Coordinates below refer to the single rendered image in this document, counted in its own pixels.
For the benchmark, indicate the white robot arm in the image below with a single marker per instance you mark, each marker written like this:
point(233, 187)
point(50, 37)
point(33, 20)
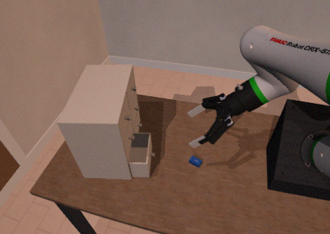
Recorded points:
point(283, 62)

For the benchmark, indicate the tan wooden drawer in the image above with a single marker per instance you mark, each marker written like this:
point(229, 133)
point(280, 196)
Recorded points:
point(137, 123)
point(134, 106)
point(124, 117)
point(131, 88)
point(139, 151)
point(129, 137)

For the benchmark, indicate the beige small chest of drawers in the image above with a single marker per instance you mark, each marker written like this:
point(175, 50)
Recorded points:
point(89, 121)

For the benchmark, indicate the blue rectangular block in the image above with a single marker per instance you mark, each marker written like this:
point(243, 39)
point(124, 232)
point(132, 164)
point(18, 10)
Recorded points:
point(195, 161)

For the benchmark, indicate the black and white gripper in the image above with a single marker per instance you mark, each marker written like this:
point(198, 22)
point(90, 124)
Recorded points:
point(223, 120)

